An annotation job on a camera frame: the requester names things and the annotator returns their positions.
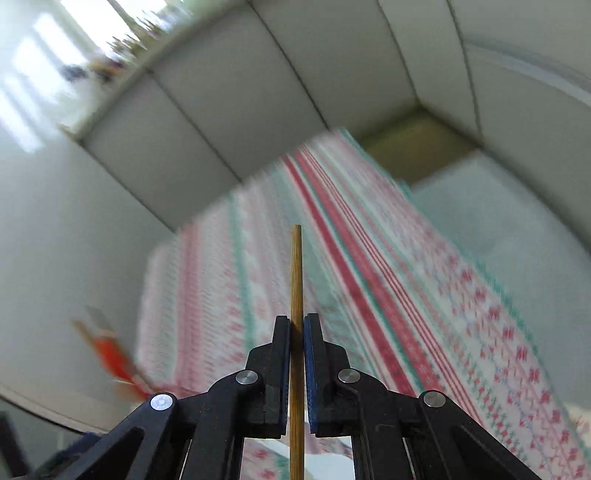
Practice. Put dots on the patterned red green tablecloth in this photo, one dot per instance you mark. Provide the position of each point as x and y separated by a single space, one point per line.
369 277

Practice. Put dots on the bright window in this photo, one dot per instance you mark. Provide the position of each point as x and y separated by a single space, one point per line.
55 55

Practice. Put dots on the red plastic spoon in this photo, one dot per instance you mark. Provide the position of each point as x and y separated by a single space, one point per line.
111 355

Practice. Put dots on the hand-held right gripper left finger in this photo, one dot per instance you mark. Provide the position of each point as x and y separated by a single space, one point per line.
282 369

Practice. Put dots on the bamboo chopstick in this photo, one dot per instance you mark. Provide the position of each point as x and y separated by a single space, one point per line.
295 277

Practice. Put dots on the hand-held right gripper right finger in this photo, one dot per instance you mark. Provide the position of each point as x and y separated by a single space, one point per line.
311 369

